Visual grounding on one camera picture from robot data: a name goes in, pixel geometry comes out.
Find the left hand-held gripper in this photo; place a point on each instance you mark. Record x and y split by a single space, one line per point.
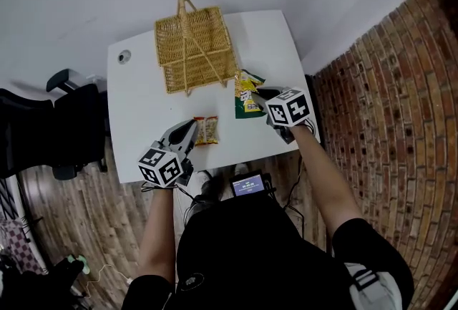
159 169

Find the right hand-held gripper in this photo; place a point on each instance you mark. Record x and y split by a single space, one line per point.
288 108

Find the yellow green snack bag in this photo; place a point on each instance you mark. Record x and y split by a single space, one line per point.
245 94

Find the orange-ended peanut snack packet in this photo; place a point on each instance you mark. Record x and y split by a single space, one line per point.
207 131

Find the wicker basket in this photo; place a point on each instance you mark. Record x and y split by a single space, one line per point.
193 51

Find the person's left forearm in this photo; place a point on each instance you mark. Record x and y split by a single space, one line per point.
157 230

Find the person's right forearm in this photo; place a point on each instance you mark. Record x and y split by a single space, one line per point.
322 176

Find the grey white shoulder bag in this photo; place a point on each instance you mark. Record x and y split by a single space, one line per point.
375 290

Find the person's left shoe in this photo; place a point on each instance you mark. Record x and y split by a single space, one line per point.
205 185

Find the person's right shoe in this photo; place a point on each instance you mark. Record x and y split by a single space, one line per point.
240 169

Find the small black screen device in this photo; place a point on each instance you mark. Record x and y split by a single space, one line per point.
247 185

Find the black office chair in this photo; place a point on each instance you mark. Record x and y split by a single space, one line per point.
53 129

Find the person's black shirt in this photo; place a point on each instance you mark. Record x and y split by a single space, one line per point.
250 258

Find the white power strip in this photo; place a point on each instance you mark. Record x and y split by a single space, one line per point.
129 280

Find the black metal railing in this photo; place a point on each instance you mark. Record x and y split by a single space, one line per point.
6 199

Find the purple white checkered cloth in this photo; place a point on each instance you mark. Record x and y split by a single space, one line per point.
21 247

